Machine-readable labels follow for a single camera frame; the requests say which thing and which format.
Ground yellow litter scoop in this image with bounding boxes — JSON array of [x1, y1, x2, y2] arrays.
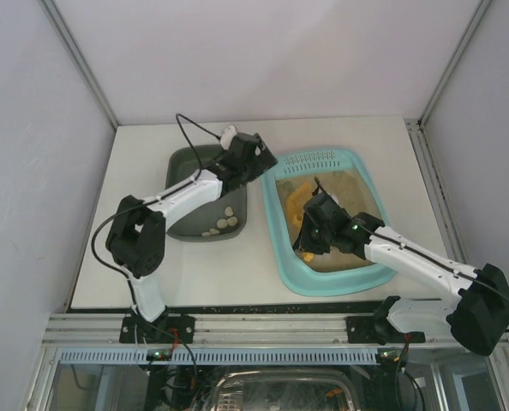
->
[[285, 182, 314, 243]]

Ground teal cat litter box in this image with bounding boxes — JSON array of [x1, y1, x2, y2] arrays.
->
[[260, 147, 395, 297]]

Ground grey plastic waste tray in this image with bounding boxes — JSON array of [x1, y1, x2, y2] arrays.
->
[[165, 147, 248, 242]]

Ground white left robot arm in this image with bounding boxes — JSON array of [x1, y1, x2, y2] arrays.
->
[[105, 149, 278, 322]]

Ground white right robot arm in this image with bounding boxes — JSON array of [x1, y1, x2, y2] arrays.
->
[[293, 208, 509, 356]]

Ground beige cat litter pellets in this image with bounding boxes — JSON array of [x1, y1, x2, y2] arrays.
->
[[275, 169, 382, 273]]

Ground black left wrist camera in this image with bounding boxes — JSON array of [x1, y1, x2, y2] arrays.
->
[[227, 133, 264, 161]]

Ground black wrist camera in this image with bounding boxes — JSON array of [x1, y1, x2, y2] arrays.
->
[[303, 193, 342, 223], [227, 133, 264, 161]]

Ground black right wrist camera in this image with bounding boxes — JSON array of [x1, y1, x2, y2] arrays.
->
[[303, 193, 342, 223]]

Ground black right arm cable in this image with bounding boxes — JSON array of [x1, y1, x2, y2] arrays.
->
[[312, 177, 509, 348]]

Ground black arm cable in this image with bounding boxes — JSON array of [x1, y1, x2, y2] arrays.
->
[[90, 112, 224, 309], [312, 177, 509, 348]]

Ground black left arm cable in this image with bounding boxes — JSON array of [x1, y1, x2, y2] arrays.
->
[[90, 112, 224, 309]]

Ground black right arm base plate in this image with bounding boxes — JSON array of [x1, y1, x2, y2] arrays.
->
[[345, 296, 426, 345]]

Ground right side aluminium rail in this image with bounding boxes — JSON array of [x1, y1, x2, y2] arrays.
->
[[404, 119, 468, 262]]

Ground steel wire basket below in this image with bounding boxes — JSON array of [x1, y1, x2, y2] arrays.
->
[[207, 367, 361, 410]]

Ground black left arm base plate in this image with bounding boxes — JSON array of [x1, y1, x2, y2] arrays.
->
[[119, 307, 195, 344]]

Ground left aluminium frame post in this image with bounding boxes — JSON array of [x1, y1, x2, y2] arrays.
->
[[38, 0, 119, 131]]

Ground aluminium frame post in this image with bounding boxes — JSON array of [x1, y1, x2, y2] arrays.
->
[[38, 0, 119, 131], [417, 0, 494, 128]]

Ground aluminium mounting rail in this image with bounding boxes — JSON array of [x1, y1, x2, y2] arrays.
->
[[42, 311, 509, 348]]

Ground light blue slotted cable duct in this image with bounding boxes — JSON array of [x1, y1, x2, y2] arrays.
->
[[60, 347, 378, 366]]

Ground right aluminium frame post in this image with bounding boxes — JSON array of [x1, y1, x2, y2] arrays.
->
[[417, 0, 494, 128]]

